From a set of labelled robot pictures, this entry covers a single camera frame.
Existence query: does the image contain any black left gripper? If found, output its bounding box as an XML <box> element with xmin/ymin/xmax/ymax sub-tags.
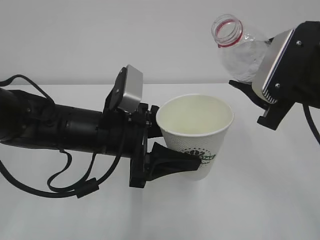
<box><xmin>97</xmin><ymin>103</ymin><xmax>202</xmax><ymax>188</ymax></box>

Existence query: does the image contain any clear plastic water bottle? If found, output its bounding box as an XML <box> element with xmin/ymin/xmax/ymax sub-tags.
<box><xmin>211</xmin><ymin>14</ymin><xmax>271</xmax><ymax>83</ymax></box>

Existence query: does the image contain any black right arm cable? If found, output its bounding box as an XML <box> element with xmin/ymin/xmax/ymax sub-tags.
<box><xmin>302</xmin><ymin>102</ymin><xmax>320</xmax><ymax>146</ymax></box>

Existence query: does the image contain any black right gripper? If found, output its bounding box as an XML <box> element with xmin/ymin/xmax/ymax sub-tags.
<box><xmin>228</xmin><ymin>80</ymin><xmax>295</xmax><ymax>131</ymax></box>

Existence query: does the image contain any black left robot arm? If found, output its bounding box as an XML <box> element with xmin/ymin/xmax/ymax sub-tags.
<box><xmin>0</xmin><ymin>89</ymin><xmax>201</xmax><ymax>188</ymax></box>

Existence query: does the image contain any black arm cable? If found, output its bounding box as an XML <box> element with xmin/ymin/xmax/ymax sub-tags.
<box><xmin>0</xmin><ymin>73</ymin><xmax>126</xmax><ymax>199</ymax></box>
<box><xmin>302</xmin><ymin>102</ymin><xmax>320</xmax><ymax>146</ymax></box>

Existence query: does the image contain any white paper cup green logo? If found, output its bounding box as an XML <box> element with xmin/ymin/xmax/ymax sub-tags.
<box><xmin>155</xmin><ymin>94</ymin><xmax>234</xmax><ymax>181</ymax></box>

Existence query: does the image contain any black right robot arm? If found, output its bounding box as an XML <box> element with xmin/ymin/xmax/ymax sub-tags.
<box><xmin>228</xmin><ymin>21</ymin><xmax>320</xmax><ymax>130</ymax></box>

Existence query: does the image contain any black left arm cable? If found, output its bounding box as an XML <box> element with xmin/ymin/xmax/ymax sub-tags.
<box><xmin>0</xmin><ymin>73</ymin><xmax>126</xmax><ymax>199</ymax></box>

